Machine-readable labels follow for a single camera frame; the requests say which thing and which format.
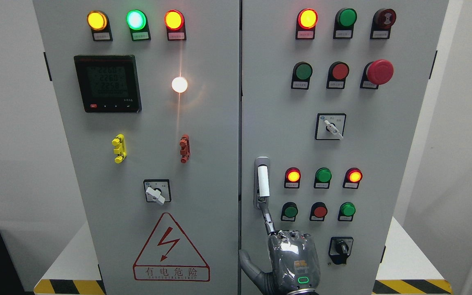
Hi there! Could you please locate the silver door handle lever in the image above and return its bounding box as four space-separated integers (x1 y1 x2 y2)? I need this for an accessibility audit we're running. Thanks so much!
253 157 270 209

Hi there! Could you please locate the grey left cabinet door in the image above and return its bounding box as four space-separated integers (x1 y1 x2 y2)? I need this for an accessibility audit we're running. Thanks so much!
33 0 240 295

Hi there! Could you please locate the grey cabinet door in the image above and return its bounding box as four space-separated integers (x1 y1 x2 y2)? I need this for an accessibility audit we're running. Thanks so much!
241 0 448 295
33 0 240 295

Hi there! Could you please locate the grey right cabinet door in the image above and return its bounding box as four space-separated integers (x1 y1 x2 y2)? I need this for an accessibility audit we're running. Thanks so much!
241 0 448 295

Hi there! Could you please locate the red terminal connector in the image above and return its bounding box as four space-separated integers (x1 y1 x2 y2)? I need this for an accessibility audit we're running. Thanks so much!
179 134 191 163

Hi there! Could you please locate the red lit lamp middle left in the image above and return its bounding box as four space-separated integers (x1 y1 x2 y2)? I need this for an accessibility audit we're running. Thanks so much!
284 167 300 189

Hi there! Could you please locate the red lit lamp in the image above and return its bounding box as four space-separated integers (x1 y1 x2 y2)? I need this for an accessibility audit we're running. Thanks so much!
284 167 300 189
295 8 318 40
343 167 363 189

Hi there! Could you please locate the green push button lower left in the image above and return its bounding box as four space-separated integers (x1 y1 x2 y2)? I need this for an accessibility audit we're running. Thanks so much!
281 202 298 222

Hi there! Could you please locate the green push button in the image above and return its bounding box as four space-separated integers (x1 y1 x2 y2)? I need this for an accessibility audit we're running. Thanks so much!
291 61 313 90
281 202 298 222
338 202 356 222

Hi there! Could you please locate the white lit indicator lamp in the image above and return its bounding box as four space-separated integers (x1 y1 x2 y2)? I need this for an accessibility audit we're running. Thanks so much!
172 76 188 93

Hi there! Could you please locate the green lamp middle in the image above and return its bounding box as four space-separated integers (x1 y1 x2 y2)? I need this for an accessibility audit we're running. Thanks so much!
313 168 333 189

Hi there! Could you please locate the green push button upper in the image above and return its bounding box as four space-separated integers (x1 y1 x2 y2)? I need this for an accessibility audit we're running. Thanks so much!
291 61 313 90

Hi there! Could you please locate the red push button lower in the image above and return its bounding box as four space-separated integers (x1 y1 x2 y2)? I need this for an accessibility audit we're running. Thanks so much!
309 202 328 222

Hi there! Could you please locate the red push button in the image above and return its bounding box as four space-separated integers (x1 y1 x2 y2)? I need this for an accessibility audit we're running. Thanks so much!
309 202 328 222
326 61 349 89

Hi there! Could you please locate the yellow terminal connector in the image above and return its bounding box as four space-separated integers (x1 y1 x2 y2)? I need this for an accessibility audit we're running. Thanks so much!
111 133 127 164

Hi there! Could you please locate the red lit lamp middle right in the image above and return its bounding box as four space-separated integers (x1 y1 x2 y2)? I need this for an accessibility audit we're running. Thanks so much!
343 167 363 189

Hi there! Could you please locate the red electric hazard sticker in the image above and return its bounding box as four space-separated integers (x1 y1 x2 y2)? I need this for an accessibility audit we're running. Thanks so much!
133 212 210 282

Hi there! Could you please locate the red push button upper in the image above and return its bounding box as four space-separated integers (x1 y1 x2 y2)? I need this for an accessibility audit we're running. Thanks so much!
326 61 349 89

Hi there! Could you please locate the green push button lower right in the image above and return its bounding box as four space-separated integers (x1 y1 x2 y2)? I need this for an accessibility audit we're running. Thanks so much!
338 202 356 222

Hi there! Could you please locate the red ringed yellow lamp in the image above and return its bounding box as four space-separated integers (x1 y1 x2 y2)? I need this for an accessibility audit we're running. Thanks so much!
164 9 186 41

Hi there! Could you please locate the black digital power meter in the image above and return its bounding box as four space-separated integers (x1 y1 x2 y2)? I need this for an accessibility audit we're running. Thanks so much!
74 55 142 113

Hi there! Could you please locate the red lit lamp top right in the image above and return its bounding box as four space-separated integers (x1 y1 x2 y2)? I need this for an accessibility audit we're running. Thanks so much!
295 8 318 40

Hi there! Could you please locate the green lit indicator lamp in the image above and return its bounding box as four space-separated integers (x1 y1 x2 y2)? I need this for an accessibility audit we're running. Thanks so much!
126 9 151 41

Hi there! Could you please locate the red emergency stop button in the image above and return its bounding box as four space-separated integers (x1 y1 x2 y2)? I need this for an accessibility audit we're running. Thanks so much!
360 59 395 89

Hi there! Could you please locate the green lamp top right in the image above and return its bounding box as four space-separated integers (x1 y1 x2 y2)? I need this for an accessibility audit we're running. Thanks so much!
333 8 357 39

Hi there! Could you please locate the yellow indicator lamp top left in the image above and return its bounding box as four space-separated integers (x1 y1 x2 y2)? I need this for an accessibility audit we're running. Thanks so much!
87 11 113 41

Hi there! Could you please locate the dark red buzzer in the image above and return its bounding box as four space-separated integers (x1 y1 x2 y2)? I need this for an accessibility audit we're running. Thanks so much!
370 8 396 39

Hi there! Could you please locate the white platform with hazard stripes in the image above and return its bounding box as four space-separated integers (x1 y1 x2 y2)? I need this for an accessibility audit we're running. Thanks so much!
33 220 453 295

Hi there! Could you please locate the left white rotary switch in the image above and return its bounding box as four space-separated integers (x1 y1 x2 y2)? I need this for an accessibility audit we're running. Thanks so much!
143 179 172 205

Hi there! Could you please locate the upper right rotary switch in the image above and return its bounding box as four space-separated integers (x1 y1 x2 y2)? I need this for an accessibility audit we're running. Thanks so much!
315 113 346 141

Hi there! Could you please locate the black knob selector switch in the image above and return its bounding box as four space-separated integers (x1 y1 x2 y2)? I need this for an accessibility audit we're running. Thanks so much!
328 236 354 265

